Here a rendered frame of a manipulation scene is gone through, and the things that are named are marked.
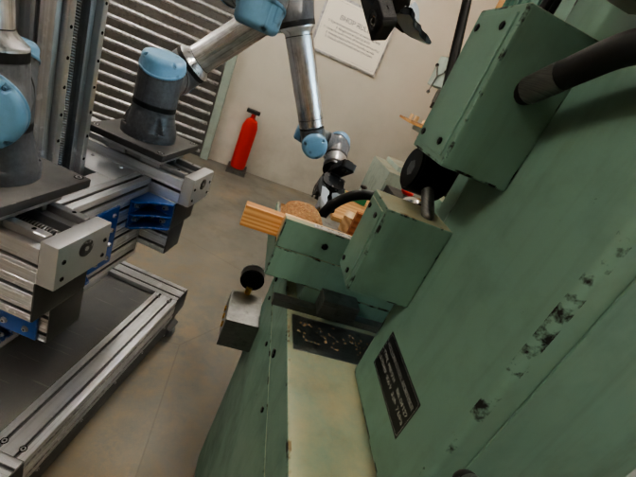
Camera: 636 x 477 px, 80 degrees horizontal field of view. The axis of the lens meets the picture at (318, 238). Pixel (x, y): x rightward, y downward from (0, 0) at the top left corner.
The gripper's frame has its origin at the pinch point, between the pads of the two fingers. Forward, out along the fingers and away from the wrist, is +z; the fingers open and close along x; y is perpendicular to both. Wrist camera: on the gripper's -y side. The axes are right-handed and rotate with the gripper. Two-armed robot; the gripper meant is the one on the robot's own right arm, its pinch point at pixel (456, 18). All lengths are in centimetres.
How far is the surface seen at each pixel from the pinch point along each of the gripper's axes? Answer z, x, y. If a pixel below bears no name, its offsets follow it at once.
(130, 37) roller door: -143, 266, 129
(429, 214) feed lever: -2.0, -7.5, -36.6
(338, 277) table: -2.7, 17.8, -43.7
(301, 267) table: -9.8, 17.9, -43.8
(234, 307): -16, 47, -54
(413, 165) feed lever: -4.2, -4.9, -29.9
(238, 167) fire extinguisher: -30, 299, 68
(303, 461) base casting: -8, -1, -68
